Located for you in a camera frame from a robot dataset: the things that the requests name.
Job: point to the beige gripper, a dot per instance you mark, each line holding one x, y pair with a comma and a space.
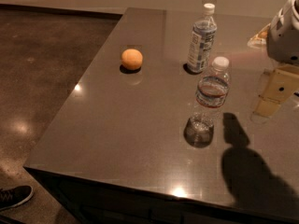
284, 37

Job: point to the clear red label water bottle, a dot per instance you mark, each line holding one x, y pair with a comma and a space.
211, 92

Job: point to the orange ball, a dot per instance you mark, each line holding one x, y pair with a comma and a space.
132, 59

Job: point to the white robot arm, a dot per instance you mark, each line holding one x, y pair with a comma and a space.
282, 45

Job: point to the blue label water bottle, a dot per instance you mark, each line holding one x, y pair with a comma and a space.
203, 33

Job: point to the white plate with food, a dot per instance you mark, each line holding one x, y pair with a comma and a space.
259, 40

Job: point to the black sneaker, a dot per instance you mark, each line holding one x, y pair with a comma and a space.
11, 198

